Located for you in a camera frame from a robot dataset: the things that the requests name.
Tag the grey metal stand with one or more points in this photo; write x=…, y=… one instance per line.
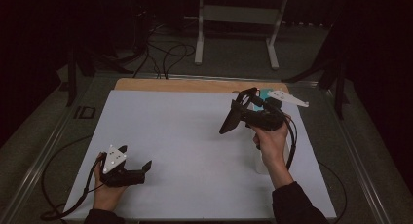
x=238, y=14

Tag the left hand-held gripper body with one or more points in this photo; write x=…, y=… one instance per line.
x=113, y=162

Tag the metal floor rail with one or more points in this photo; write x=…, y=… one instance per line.
x=357, y=152
x=35, y=165

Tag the black tripod stand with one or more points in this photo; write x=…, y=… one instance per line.
x=334, y=71
x=81, y=65

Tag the iridescent teal phone case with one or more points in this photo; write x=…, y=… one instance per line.
x=264, y=95

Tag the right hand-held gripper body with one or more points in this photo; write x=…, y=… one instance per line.
x=266, y=118

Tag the person's left hand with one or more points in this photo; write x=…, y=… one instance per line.
x=105, y=194

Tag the person's right hand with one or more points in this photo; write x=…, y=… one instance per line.
x=271, y=146

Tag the white rectangular tray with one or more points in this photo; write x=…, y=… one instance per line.
x=261, y=162

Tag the black phone case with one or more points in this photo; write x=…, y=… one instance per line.
x=229, y=123

